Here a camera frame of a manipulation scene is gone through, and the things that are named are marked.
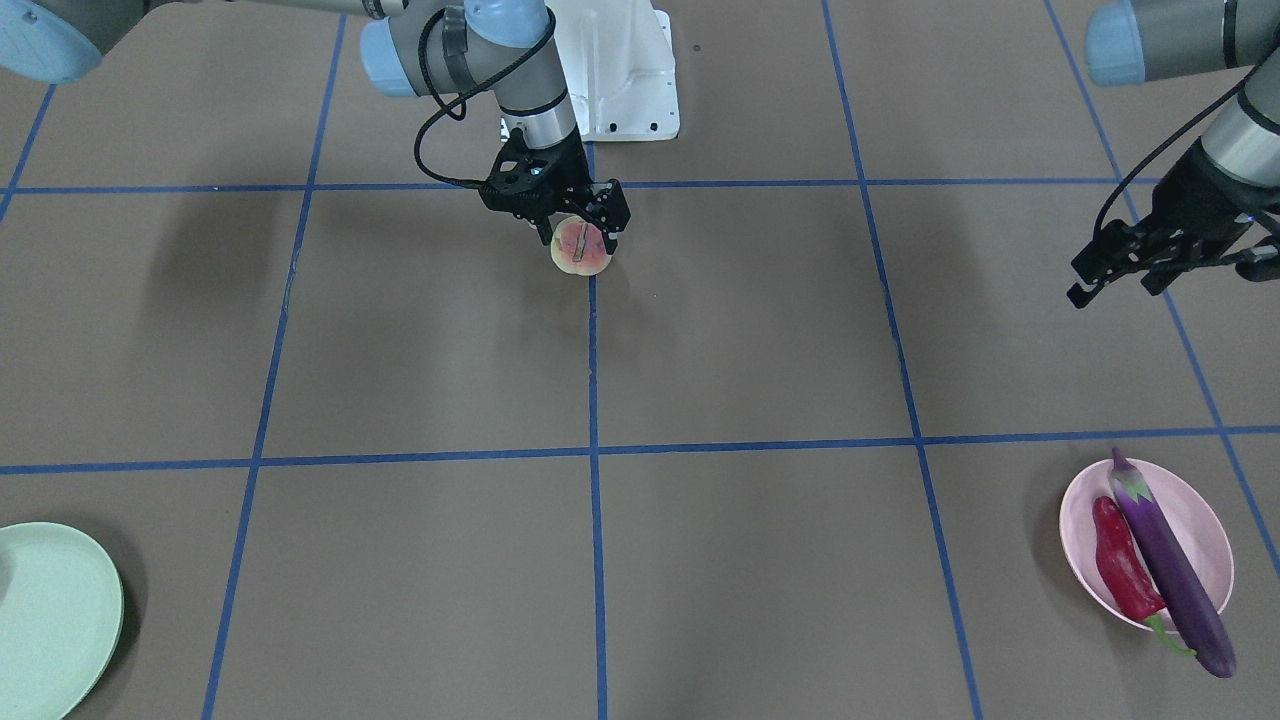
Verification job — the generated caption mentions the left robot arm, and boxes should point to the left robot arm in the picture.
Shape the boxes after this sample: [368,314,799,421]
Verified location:
[1068,1,1279,309]

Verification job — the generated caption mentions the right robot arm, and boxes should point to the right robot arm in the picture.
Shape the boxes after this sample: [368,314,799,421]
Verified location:
[1,1,630,260]

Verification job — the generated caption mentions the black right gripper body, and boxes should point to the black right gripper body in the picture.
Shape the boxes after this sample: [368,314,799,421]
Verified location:
[477,128,593,224]

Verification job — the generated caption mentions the green plate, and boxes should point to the green plate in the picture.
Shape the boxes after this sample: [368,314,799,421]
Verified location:
[1,521,124,719]

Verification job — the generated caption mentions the pink plate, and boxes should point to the pink plate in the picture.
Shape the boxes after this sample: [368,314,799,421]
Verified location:
[1055,457,1236,635]

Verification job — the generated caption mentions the red chili pepper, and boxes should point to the red chili pepper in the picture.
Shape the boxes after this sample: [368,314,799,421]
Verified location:
[1091,496,1197,657]

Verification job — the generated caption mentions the pink yellow peach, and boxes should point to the pink yellow peach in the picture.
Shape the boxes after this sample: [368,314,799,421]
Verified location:
[549,217,612,277]

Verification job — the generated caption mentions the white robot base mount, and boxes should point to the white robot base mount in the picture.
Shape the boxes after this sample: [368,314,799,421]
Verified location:
[547,1,681,143]

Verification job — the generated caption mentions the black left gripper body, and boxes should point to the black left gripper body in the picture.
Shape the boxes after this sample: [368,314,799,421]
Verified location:
[1106,140,1277,295]

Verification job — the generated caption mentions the purple eggplant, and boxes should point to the purple eggplant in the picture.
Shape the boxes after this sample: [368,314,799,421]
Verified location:
[1108,447,1238,678]

